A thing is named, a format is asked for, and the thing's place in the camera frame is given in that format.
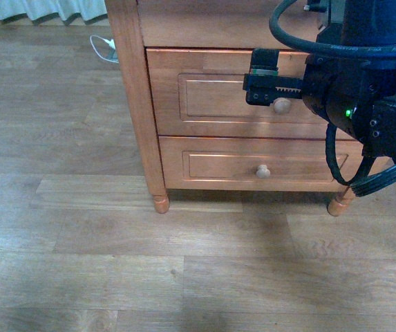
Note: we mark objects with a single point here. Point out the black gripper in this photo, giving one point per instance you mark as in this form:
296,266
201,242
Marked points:
331,89

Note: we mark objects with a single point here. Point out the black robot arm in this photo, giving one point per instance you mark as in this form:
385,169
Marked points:
363,31

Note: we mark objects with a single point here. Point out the upper wooden drawer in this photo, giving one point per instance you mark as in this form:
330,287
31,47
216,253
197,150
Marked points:
199,92

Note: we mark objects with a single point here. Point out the wooden drawer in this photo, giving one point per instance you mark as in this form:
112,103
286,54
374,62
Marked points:
231,164
199,92

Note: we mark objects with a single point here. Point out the lower wooden drawer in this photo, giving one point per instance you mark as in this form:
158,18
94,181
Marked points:
231,164

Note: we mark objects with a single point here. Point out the upper round wooden knob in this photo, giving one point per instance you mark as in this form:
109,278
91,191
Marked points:
282,106

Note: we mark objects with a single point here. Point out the round wooden knob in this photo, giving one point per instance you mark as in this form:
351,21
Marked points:
263,172
282,106

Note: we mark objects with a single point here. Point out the wooden nightstand cabinet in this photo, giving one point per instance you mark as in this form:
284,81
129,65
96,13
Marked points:
140,25

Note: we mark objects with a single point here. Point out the lower round wooden knob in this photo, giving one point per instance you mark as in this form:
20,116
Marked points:
263,172

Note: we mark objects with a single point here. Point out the grey floor socket box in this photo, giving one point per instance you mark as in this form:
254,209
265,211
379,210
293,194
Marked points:
113,56

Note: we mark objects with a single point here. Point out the light green curtain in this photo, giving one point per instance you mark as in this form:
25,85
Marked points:
64,9

